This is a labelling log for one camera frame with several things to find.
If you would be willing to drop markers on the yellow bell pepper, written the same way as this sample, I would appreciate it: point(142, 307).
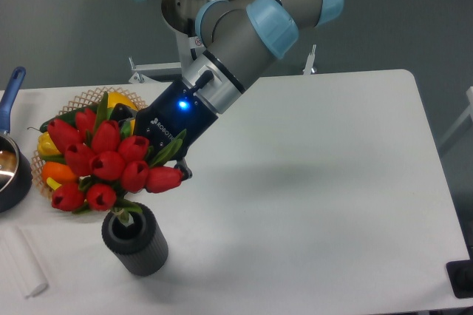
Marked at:
point(46, 147)

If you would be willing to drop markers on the green cucumber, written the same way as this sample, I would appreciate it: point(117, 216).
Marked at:
point(68, 117)

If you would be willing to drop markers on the red tulip bouquet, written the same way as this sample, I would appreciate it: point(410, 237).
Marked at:
point(111, 162)

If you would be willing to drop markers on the white folded cloth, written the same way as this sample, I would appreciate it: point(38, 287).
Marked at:
point(22, 261)

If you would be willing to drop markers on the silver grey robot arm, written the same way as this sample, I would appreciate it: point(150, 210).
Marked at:
point(227, 45)

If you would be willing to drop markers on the dark grey ribbed vase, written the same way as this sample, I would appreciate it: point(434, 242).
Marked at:
point(141, 247)

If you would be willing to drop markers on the black device at table edge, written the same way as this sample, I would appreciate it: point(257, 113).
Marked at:
point(460, 277)

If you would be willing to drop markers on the yellow squash upper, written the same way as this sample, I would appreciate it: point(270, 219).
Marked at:
point(115, 98)

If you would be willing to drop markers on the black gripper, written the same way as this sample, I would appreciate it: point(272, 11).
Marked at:
point(175, 110)

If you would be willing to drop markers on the blue handled saucepan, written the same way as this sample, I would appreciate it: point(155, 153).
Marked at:
point(16, 176)

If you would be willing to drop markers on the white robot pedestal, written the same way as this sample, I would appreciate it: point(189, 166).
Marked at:
point(180, 17)

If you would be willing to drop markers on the woven wicker basket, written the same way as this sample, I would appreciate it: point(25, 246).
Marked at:
point(90, 95)

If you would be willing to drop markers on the orange fruit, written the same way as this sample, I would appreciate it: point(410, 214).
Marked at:
point(58, 172)

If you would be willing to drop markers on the white metal base frame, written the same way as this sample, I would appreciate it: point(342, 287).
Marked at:
point(167, 72)

